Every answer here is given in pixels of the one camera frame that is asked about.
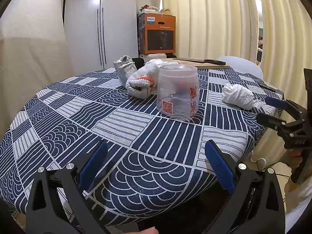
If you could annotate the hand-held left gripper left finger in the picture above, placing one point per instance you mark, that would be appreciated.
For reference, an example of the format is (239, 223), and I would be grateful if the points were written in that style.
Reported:
(95, 160)

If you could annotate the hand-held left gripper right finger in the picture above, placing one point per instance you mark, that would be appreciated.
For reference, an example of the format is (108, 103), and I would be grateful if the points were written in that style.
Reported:
(219, 165)

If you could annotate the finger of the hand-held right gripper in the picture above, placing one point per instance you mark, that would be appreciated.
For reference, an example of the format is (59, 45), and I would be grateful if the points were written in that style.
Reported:
(268, 119)
(275, 102)

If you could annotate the white tissue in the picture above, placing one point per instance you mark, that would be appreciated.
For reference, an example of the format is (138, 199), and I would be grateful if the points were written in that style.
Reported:
(238, 95)

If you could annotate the clear plastic container red print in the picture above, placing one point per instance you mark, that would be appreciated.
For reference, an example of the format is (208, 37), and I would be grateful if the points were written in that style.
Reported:
(175, 90)

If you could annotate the silver foil packet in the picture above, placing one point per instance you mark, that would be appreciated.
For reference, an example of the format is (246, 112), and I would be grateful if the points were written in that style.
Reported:
(123, 73)

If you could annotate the person's right forearm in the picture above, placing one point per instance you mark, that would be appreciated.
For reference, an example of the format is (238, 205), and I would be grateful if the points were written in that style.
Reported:
(299, 199)

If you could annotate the person's right hand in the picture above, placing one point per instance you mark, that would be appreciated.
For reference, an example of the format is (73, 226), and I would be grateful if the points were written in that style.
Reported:
(293, 159)

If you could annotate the person's left hand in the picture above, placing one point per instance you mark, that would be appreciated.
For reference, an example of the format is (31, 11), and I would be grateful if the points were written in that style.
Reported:
(148, 231)

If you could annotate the black remote control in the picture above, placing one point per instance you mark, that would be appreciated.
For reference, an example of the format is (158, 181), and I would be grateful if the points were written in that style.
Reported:
(268, 87)

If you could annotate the white chair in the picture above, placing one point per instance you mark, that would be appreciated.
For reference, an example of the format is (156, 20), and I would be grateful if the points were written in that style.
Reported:
(243, 65)

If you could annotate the blue patterned tablecloth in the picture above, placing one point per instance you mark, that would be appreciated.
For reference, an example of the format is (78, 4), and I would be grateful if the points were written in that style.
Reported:
(136, 131)

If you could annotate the cream curtain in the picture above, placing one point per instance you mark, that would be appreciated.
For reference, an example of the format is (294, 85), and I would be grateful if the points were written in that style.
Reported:
(285, 41)
(214, 17)

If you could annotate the wooden cutting board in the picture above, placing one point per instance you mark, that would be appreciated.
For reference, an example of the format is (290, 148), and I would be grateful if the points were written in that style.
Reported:
(207, 66)

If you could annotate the black kitchen knife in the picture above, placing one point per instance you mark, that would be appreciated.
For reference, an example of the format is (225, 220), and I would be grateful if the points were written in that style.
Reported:
(209, 62)

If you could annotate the black round object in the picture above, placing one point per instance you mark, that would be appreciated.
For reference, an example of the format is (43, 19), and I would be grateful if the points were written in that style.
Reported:
(138, 63)

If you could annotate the white foam box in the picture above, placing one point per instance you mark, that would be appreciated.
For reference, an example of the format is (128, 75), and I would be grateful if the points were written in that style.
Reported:
(156, 55)

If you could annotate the white wardrobe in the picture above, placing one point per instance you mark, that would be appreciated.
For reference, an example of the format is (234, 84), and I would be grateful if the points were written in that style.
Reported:
(82, 29)

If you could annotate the orange cardboard box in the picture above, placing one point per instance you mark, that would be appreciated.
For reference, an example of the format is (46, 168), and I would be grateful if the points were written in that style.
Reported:
(158, 36)

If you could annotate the pile of papers and bags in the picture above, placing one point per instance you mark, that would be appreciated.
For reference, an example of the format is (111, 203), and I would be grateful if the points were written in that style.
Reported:
(151, 10)

